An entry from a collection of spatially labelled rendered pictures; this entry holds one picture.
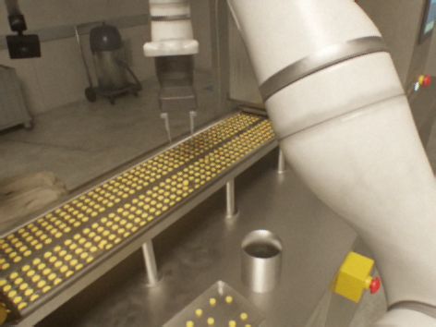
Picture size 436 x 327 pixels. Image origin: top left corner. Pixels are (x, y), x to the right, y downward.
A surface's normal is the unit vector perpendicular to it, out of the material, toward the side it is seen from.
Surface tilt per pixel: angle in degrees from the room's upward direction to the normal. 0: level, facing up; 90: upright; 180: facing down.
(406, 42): 90
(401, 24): 90
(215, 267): 0
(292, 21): 71
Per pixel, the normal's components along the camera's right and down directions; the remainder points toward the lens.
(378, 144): 0.00, 0.17
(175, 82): 0.08, 0.61
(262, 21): -0.73, 0.23
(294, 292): -0.04, -0.88
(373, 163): -0.13, 0.36
